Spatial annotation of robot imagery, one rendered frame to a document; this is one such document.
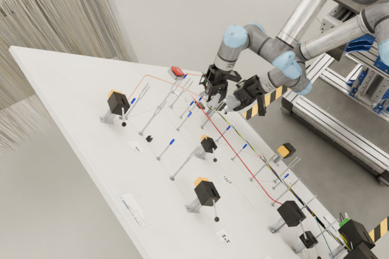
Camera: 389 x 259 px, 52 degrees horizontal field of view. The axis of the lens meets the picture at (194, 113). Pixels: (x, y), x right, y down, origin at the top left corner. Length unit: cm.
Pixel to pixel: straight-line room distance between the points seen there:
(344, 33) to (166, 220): 97
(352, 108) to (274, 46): 143
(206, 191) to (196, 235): 12
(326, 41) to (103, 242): 185
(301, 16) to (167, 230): 82
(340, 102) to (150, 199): 191
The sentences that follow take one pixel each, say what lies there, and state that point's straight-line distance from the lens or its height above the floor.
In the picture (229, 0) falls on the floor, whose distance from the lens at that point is 345.
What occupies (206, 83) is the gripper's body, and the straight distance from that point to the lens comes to 150.
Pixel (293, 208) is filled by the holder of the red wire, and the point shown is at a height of 133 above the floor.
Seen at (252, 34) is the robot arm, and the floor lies 144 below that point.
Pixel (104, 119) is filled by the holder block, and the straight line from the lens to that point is 120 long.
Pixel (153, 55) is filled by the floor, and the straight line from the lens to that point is 319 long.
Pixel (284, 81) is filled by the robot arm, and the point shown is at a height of 124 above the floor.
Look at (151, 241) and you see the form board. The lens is 97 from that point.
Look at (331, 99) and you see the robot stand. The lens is 276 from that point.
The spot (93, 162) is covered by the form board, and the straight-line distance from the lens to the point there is 105.
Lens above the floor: 260
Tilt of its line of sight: 64 degrees down
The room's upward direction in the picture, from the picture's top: 12 degrees counter-clockwise
